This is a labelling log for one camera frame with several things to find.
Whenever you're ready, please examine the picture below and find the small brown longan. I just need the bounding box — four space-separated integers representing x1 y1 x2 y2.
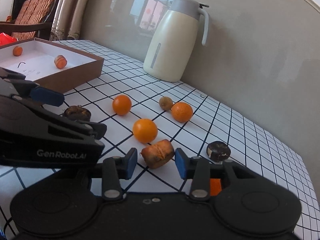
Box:
158 96 173 111

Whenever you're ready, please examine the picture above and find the cream thermos jug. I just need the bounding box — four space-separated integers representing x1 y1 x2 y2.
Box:
143 0 209 82

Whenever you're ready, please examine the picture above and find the wooden chair with cushion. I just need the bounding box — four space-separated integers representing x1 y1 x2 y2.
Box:
1 0 59 41

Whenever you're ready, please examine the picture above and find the red plastic bag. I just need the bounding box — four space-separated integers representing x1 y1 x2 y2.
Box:
0 33 17 46

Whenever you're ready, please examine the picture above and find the small orange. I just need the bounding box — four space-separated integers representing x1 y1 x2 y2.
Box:
112 94 132 116

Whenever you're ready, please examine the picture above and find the small orange fruit in box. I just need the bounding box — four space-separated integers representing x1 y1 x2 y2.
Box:
12 46 23 56

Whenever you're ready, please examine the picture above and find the peeled orange piece in box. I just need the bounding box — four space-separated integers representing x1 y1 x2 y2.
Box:
54 55 67 69

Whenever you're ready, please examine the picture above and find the beige curtain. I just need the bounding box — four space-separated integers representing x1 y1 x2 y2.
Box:
49 0 88 41

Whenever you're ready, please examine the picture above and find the dark brown dried fruit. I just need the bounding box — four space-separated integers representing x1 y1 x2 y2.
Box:
62 106 91 121

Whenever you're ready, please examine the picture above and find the dark chestnut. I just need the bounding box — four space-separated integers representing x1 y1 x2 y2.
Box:
206 141 231 163

